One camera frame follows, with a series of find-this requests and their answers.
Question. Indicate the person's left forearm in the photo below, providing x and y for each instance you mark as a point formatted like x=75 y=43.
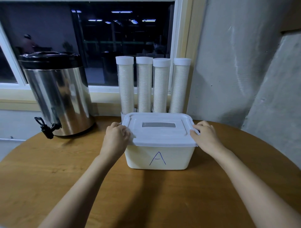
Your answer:
x=80 y=192

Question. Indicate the person's left hand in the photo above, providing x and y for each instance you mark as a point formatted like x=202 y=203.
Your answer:
x=114 y=143

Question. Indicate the white plastic storage box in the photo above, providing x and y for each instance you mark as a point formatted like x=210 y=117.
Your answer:
x=174 y=156

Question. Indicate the person's right hand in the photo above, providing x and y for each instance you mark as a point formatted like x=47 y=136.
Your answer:
x=208 y=141

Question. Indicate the black dispenser lid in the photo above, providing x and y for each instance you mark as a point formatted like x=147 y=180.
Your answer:
x=49 y=60

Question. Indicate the stainless steel drink dispenser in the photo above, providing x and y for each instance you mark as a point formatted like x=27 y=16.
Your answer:
x=61 y=98

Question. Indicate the person's right forearm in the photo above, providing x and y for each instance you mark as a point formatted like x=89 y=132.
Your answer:
x=254 y=188

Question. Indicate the clear cup dispenser tube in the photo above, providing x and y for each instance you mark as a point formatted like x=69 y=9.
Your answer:
x=179 y=87
x=161 y=87
x=144 y=87
x=125 y=87

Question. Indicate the white window frame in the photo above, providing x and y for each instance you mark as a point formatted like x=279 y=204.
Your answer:
x=176 y=47

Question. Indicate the person's right thumb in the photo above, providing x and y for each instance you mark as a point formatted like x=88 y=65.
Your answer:
x=194 y=136

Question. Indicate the person's left fingers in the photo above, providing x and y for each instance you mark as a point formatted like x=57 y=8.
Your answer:
x=120 y=128

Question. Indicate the white plastic box lid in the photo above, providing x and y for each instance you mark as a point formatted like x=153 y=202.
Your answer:
x=160 y=133

